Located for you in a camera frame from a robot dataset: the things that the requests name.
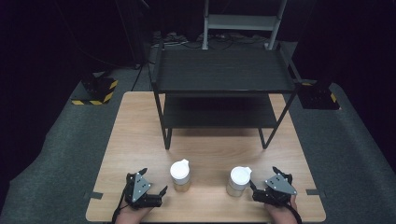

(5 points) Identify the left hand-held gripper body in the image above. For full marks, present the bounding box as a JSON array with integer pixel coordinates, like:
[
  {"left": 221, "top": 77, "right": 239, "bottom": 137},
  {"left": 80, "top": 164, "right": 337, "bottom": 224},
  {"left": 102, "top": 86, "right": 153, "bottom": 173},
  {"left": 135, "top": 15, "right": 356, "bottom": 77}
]
[{"left": 124, "top": 172, "right": 164, "bottom": 210}]

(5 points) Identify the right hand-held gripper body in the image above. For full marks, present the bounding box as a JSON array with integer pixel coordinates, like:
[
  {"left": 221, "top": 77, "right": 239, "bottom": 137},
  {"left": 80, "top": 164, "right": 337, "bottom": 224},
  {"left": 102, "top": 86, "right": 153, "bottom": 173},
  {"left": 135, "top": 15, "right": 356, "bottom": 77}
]
[{"left": 251, "top": 173, "right": 298, "bottom": 207}]

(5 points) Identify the white-lidded jar with pale filling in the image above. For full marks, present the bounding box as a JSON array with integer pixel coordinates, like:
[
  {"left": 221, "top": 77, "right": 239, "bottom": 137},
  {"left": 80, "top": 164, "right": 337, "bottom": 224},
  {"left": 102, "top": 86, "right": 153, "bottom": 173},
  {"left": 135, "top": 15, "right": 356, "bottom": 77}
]
[{"left": 226, "top": 166, "right": 253, "bottom": 198}]

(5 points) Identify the white-lidded jar with orange filling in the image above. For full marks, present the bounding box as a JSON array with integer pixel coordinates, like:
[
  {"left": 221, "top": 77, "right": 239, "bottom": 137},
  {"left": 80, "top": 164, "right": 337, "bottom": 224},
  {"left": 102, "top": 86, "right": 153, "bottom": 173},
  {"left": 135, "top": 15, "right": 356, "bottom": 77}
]
[{"left": 169, "top": 159, "right": 191, "bottom": 193}]

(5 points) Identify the black two-tier shelf rack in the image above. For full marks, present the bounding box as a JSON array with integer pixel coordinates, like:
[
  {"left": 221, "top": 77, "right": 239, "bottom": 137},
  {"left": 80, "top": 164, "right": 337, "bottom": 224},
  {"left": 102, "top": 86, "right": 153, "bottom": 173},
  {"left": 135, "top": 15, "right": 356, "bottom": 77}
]
[{"left": 148, "top": 40, "right": 304, "bottom": 151}]

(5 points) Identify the person's right hand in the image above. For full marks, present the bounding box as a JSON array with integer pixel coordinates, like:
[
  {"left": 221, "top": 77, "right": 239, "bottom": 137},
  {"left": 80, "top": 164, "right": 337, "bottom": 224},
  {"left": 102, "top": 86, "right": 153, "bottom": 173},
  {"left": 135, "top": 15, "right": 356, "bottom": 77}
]
[{"left": 263, "top": 195, "right": 299, "bottom": 224}]

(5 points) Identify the person's left hand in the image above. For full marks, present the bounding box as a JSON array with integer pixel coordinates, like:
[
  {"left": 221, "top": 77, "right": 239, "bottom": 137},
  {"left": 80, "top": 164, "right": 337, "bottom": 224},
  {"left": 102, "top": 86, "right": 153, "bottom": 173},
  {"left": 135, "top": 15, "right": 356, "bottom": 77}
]
[{"left": 115, "top": 199, "right": 154, "bottom": 224}]

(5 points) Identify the grey tape strip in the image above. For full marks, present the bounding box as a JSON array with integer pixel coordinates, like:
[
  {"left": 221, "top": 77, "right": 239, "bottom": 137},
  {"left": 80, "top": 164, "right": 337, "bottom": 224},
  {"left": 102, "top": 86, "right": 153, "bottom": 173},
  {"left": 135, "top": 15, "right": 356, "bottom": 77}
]
[
  {"left": 82, "top": 190, "right": 105, "bottom": 201},
  {"left": 304, "top": 188, "right": 327, "bottom": 199}
]

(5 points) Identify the black yellow-striped stand base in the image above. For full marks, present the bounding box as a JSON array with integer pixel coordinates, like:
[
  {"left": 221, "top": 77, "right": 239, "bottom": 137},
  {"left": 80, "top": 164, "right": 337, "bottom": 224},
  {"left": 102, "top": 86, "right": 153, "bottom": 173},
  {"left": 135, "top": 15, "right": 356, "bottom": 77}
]
[
  {"left": 70, "top": 74, "right": 120, "bottom": 106},
  {"left": 296, "top": 79, "right": 341, "bottom": 111}
]

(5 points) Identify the grey metal stand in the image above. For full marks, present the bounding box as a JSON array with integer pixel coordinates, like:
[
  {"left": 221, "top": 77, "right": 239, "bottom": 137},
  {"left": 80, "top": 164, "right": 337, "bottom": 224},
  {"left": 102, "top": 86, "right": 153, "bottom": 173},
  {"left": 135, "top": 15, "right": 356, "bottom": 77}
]
[{"left": 201, "top": 0, "right": 289, "bottom": 51}]

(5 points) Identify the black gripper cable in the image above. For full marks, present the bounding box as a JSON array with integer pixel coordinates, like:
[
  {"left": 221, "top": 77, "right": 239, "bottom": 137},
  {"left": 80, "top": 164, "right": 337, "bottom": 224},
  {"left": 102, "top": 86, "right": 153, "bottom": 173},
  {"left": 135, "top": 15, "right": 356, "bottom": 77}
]
[
  {"left": 288, "top": 199, "right": 304, "bottom": 224},
  {"left": 111, "top": 183, "right": 129, "bottom": 224}
]

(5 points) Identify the black floor cable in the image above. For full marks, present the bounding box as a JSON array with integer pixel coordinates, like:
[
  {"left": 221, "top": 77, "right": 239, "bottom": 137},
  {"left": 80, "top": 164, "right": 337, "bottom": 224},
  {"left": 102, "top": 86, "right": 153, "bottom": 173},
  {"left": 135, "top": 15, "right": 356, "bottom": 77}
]
[{"left": 130, "top": 62, "right": 148, "bottom": 92}]

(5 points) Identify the bundle of floor cables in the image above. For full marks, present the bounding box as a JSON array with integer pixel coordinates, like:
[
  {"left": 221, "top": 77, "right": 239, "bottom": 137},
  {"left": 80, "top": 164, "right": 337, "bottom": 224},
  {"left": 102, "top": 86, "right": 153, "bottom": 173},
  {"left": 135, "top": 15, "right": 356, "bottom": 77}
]
[{"left": 150, "top": 30, "right": 269, "bottom": 50}]

